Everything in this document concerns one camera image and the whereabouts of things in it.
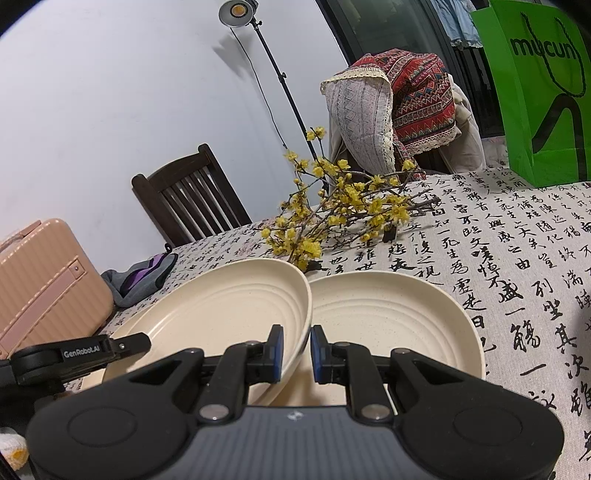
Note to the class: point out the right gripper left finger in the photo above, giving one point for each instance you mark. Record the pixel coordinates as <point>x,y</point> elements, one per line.
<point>228,377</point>

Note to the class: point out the grey purple cloth pouch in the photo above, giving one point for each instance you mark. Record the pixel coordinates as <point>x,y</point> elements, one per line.
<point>140,281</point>

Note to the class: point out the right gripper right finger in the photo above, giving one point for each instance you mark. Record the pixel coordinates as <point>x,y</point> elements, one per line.
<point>362,375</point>

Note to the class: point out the pink hard suitcase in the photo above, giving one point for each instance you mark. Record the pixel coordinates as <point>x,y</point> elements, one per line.
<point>50,291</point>

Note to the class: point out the cream plate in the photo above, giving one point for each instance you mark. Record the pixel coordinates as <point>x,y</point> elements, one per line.
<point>383,311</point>
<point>230,304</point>

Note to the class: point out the yellow blossom branch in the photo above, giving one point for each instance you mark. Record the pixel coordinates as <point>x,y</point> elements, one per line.
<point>335,206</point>

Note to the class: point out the dark wooden chair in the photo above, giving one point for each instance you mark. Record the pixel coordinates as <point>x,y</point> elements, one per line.
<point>190,199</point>

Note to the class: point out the chair draped in beige cloth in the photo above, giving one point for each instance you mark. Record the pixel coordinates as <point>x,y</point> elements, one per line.
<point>466,133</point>

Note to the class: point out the dark framed window door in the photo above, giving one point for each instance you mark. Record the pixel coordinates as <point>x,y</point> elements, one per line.
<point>363,27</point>

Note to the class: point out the green paper shopping bag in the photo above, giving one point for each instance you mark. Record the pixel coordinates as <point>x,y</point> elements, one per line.
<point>541,72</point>

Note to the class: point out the calligraphy print tablecloth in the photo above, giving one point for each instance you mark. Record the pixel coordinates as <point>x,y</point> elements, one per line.
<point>517,259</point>

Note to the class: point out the hanging blue clothes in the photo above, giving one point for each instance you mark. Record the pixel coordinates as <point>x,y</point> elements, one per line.
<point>455,16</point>

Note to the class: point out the studio lamp on stand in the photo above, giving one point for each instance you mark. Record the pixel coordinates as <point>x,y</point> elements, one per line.
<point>238,14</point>

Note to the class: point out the red patterned blanket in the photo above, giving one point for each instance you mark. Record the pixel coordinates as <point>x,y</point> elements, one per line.
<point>417,80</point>

